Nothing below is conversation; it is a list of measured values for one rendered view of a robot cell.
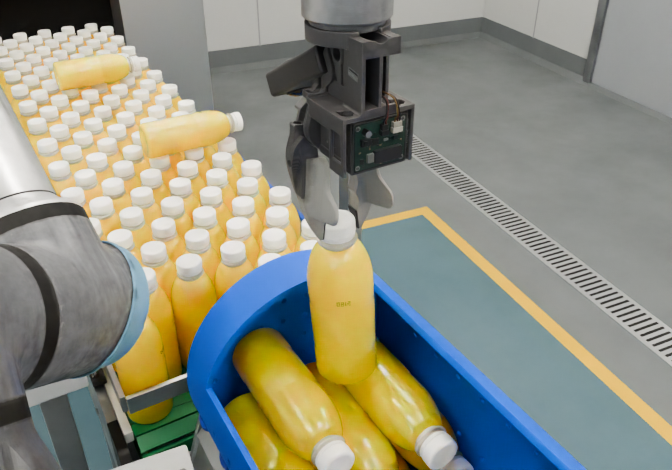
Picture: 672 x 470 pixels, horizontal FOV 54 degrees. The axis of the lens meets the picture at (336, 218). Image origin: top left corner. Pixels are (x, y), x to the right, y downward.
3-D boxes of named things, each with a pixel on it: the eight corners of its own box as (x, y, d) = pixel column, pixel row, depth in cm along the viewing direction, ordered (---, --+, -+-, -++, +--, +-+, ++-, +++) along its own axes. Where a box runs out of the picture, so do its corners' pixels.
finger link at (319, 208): (318, 267, 60) (332, 174, 56) (288, 237, 64) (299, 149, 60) (347, 261, 61) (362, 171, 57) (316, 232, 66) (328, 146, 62)
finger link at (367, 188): (382, 249, 63) (371, 168, 58) (350, 221, 68) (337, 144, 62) (408, 236, 64) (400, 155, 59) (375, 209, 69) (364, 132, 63)
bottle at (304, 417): (243, 381, 84) (313, 491, 70) (221, 348, 79) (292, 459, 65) (289, 349, 85) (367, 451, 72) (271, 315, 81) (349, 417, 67)
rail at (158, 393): (130, 414, 94) (126, 399, 93) (128, 411, 95) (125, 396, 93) (365, 321, 111) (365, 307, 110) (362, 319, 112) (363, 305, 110)
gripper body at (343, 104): (339, 187, 55) (339, 43, 48) (292, 149, 61) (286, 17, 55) (414, 165, 58) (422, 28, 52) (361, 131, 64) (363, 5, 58)
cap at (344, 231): (316, 225, 68) (315, 211, 67) (353, 222, 68) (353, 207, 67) (318, 247, 65) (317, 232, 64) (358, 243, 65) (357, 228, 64)
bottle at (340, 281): (314, 345, 79) (300, 217, 69) (372, 339, 80) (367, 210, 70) (318, 390, 74) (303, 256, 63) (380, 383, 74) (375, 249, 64)
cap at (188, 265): (207, 269, 101) (206, 260, 100) (186, 280, 99) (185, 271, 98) (192, 259, 104) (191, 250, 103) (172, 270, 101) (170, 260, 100)
